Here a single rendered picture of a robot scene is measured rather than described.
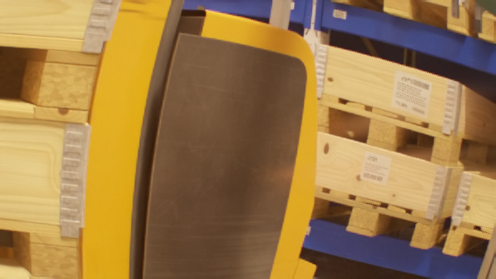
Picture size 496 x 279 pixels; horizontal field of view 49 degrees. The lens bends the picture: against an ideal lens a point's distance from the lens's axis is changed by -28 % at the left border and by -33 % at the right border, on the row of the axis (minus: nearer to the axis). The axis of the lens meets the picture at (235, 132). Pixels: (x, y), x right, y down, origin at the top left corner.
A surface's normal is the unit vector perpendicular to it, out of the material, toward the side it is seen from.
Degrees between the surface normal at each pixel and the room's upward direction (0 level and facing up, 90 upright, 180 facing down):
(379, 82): 90
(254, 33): 90
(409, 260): 90
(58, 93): 90
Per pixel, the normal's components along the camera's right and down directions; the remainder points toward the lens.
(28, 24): 0.70, 0.18
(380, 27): -0.69, -0.07
